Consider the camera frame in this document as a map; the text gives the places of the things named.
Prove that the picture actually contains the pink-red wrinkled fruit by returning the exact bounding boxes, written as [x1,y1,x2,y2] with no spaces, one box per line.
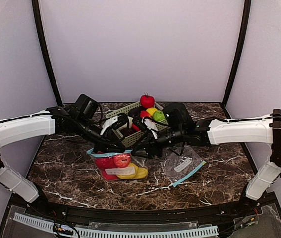
[94,157,116,170]

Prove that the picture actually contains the red bell pepper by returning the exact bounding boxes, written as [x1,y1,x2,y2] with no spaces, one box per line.
[132,124,140,131]

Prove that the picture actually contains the small clear zip bag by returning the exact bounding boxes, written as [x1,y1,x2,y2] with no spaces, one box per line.
[161,145,206,187]

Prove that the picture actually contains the red apple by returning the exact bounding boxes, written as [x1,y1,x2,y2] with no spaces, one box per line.
[101,170,119,181]

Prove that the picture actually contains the green apple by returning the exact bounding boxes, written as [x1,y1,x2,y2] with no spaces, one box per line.
[152,110,165,122]

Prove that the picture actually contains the orange pepper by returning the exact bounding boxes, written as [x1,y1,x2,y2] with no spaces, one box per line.
[140,111,152,118]

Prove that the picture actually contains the small yellow fruit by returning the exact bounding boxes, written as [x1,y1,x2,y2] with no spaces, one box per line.
[146,107,158,116]

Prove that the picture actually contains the yellow wrinkled banana-like fruit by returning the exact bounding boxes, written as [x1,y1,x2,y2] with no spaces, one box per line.
[134,167,148,179]

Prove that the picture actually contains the green perforated plastic basket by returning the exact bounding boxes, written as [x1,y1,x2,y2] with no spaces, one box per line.
[105,101,167,148]

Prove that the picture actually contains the black table front rail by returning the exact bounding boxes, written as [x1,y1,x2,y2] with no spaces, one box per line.
[26,195,280,226]

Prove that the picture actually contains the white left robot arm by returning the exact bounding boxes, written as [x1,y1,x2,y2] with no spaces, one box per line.
[0,94,129,203]

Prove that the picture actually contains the white slotted cable duct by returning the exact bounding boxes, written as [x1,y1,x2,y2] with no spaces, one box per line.
[13,212,219,238]

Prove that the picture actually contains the dark eggplant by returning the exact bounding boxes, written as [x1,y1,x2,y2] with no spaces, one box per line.
[127,106,145,118]

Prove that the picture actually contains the yellow lemon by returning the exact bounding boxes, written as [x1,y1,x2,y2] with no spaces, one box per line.
[117,163,139,179]

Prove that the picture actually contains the large clear zip bag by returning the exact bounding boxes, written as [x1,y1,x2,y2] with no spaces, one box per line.
[87,149,149,181]

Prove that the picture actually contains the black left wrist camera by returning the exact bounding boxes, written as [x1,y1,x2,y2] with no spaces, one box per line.
[100,113,130,135]

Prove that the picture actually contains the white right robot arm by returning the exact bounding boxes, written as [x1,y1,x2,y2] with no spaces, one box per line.
[131,103,281,201]

